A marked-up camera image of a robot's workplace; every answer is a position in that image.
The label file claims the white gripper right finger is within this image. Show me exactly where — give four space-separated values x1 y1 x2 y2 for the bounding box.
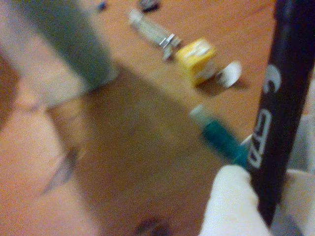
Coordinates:
280 169 315 236

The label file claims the small black square chip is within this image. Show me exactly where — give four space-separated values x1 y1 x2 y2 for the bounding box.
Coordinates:
139 0 160 12

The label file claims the yellow question block keychain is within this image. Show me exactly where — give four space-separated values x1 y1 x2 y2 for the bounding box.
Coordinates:
176 38 218 86

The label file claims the white pen with clip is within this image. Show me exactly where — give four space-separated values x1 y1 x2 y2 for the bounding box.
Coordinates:
161 41 179 61

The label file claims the teal pen with olive grip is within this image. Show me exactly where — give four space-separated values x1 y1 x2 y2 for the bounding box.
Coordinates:
189 104 250 168

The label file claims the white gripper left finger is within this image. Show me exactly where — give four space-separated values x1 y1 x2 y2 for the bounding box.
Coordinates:
198 164 271 236

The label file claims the slim silver pen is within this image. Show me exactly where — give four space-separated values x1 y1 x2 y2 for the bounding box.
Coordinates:
127 9 183 49

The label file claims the small white round object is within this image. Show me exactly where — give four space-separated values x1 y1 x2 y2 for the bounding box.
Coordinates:
218 60 243 89

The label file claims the black fineliner with red end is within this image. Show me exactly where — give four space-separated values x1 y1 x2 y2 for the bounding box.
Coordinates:
246 0 315 227

